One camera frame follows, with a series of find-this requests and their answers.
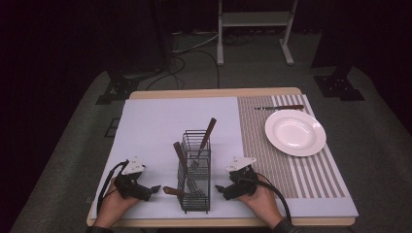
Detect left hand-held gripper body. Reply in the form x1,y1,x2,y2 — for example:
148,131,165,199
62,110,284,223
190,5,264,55
113,156,154,202

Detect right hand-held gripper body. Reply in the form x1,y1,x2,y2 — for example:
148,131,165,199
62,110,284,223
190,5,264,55
222,156,260,201

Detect person's left hand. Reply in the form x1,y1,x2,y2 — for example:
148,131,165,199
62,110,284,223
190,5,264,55
92,178,141,229

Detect person's right hand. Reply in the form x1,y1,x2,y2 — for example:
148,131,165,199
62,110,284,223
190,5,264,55
237,174,284,229

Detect striped placemat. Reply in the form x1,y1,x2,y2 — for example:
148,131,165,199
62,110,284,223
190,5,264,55
236,94,347,199

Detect dark floor outlet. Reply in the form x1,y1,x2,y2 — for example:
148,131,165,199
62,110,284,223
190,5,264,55
103,117,121,139

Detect white table board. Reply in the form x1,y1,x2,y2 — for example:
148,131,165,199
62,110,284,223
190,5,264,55
89,94,360,220

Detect white round plate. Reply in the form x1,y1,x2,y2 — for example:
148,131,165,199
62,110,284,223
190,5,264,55
264,109,327,158

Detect black stand base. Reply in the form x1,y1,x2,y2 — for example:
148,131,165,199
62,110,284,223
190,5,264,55
313,63,366,102
94,71,141,106

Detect white metal stand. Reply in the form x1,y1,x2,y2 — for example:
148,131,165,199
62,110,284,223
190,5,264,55
216,0,299,68

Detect wooden handled utensil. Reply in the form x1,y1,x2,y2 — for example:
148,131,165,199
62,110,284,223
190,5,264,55
162,185,187,199

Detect black wire cutlery holder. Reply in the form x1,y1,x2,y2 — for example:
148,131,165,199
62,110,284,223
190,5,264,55
176,129,213,215

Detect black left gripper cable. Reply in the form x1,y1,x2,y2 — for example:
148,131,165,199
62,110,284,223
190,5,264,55
95,159,130,216

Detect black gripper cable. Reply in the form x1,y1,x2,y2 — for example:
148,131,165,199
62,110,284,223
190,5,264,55
244,173,292,224
95,159,130,216

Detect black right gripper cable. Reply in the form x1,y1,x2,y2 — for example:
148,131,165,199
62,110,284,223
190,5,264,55
244,173,292,224

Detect wooden handled fork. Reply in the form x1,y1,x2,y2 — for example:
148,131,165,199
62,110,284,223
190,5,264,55
189,116,218,173
172,141,205,196

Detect wooden handled knife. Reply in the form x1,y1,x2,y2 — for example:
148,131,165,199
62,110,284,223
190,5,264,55
254,104,305,112

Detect black floor cables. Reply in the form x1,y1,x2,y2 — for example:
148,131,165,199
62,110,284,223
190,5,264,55
145,30,257,91

